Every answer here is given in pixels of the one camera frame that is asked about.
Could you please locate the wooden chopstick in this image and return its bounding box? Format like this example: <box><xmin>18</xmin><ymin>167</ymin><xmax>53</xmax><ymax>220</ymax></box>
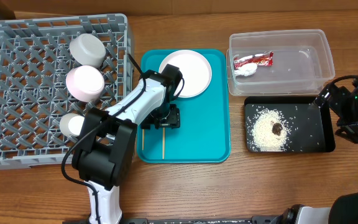
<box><xmin>142</xmin><ymin>129</ymin><xmax>145</xmax><ymax>150</ymax></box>
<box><xmin>162</xmin><ymin>128</ymin><xmax>165</xmax><ymax>160</ymax></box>

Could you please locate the brown food scrap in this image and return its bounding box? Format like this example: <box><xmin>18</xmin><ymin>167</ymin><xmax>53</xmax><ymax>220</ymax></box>
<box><xmin>272</xmin><ymin>123</ymin><xmax>283</xmax><ymax>136</ymax></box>

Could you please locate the white rice pile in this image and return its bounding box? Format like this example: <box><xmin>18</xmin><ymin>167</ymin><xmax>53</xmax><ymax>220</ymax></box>
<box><xmin>246</xmin><ymin>104</ymin><xmax>293</xmax><ymax>152</ymax></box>

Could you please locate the white tissue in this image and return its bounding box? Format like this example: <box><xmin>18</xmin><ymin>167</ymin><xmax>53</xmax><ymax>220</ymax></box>
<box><xmin>234</xmin><ymin>63</ymin><xmax>258</xmax><ymax>77</ymax></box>

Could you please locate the red snack wrapper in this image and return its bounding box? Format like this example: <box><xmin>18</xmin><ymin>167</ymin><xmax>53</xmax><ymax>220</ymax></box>
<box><xmin>233</xmin><ymin>51</ymin><xmax>273</xmax><ymax>69</ymax></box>

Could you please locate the pink small bowl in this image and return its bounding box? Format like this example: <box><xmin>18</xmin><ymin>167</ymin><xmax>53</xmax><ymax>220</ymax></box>
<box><xmin>65</xmin><ymin>65</ymin><xmax>105</xmax><ymax>102</ymax></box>

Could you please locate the white cup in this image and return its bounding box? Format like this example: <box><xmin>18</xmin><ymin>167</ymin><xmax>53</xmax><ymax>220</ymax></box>
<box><xmin>59</xmin><ymin>113</ymin><xmax>85</xmax><ymax>137</ymax></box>

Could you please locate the grey bowl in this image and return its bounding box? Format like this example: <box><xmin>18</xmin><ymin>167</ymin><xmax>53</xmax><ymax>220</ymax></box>
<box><xmin>69</xmin><ymin>34</ymin><xmax>106</xmax><ymax>68</ymax></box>

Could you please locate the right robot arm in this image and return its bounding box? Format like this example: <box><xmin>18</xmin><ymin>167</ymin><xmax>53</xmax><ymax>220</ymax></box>
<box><xmin>270</xmin><ymin>75</ymin><xmax>358</xmax><ymax>224</ymax></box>

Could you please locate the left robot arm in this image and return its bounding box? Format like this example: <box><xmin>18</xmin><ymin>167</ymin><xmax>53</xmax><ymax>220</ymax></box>
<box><xmin>68</xmin><ymin>64</ymin><xmax>185</xmax><ymax>223</ymax></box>

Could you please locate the grey dishwasher rack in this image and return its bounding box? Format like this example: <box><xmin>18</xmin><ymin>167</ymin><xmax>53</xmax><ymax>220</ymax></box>
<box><xmin>0</xmin><ymin>14</ymin><xmax>134</xmax><ymax>170</ymax></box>

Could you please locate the teal plastic tray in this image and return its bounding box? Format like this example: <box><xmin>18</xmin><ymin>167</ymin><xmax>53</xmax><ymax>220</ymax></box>
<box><xmin>137</xmin><ymin>49</ymin><xmax>231</xmax><ymax>164</ymax></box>

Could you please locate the clear plastic bin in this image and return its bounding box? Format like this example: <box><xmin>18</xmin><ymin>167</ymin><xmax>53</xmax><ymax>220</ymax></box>
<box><xmin>226</xmin><ymin>29</ymin><xmax>335</xmax><ymax>96</ymax></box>

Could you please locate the large white plate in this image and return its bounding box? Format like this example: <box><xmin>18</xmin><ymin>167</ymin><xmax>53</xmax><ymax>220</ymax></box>
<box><xmin>158</xmin><ymin>50</ymin><xmax>212</xmax><ymax>98</ymax></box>

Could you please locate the black tray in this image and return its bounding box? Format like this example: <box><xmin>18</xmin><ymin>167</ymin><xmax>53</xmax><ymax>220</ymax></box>
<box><xmin>244</xmin><ymin>96</ymin><xmax>335</xmax><ymax>153</ymax></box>

